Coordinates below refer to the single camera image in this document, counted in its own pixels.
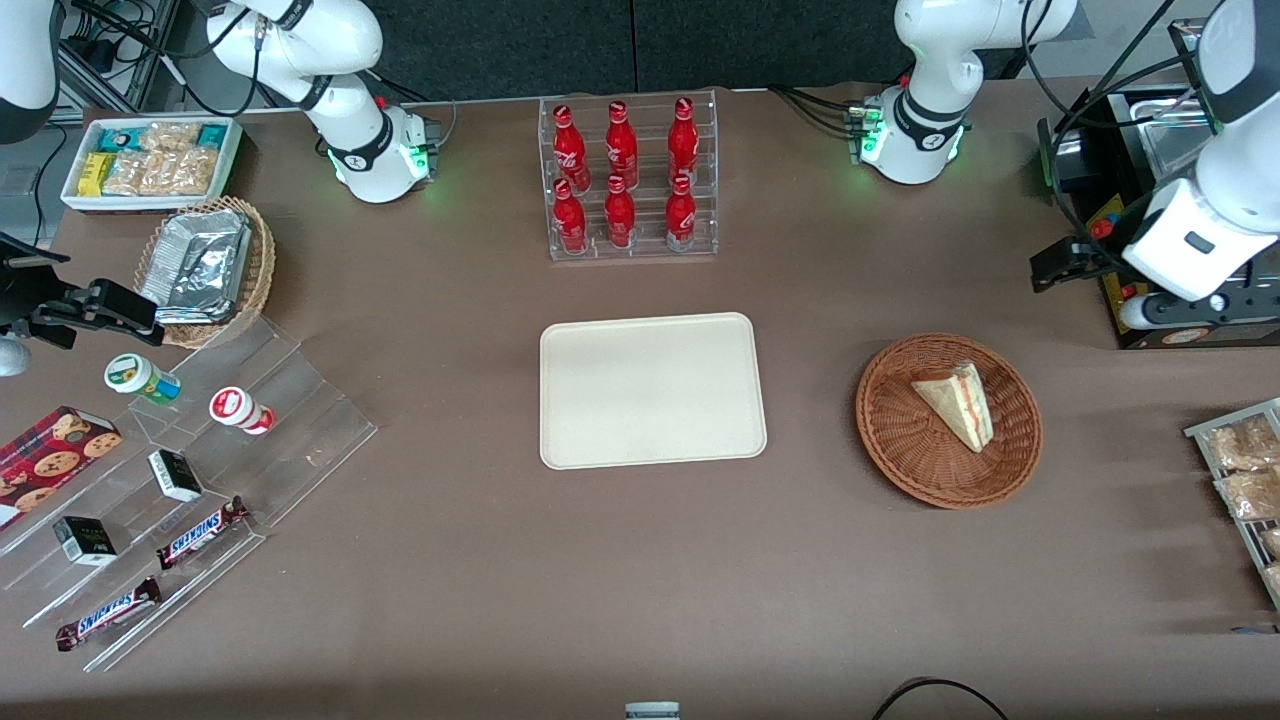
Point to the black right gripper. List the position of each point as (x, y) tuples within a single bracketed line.
[(20, 297)]

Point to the brown Snickers bar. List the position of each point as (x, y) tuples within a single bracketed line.
[(203, 532), (108, 613)]

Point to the triangular sandwich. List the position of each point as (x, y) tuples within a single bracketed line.
[(955, 400)]

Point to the black food warmer machine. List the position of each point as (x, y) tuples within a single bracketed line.
[(1125, 240)]

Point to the light tan wicker basket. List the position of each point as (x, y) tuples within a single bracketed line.
[(262, 260)]

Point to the small grey device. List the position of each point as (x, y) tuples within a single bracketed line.
[(652, 711)]

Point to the clear acrylic stepped display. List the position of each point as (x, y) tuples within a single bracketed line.
[(300, 430)]

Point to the cream plastic tray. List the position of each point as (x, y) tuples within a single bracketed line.
[(650, 390)]

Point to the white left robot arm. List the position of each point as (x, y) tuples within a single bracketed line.
[(930, 60)]

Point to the brown round wicker basket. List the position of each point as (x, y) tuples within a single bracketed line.
[(900, 450)]

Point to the red cola bottle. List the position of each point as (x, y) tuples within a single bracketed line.
[(621, 145), (569, 150), (681, 218), (683, 140), (570, 220), (620, 218)]

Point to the red lidded yogurt cup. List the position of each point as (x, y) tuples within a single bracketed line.
[(232, 405)]

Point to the clear bag of crackers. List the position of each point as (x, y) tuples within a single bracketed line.
[(165, 170)]

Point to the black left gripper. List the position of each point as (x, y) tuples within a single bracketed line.
[(1088, 254)]

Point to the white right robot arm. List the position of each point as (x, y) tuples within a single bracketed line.
[(350, 40)]

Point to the metal frame shelf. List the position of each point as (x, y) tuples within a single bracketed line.
[(120, 60)]

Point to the steel food pan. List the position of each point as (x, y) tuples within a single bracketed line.
[(1170, 130)]

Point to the red emergency stop button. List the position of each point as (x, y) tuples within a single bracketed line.
[(1103, 228)]

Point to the white rectangular snack bin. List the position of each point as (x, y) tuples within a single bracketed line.
[(70, 195)]

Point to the green lidded yogurt cup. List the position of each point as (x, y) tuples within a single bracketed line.
[(130, 374)]

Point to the small black carton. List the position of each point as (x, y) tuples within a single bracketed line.
[(175, 476), (85, 541)]

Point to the clear acrylic bottle rack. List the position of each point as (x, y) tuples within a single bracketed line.
[(640, 255)]

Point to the red plaid cookie box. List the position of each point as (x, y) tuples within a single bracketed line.
[(50, 460)]

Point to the teal snack packet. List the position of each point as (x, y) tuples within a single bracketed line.
[(211, 135), (122, 137)]

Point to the yellow snack packet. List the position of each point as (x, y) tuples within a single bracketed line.
[(95, 175)]

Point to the clear bag of snacks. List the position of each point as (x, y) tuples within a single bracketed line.
[(1245, 445), (1250, 495)]

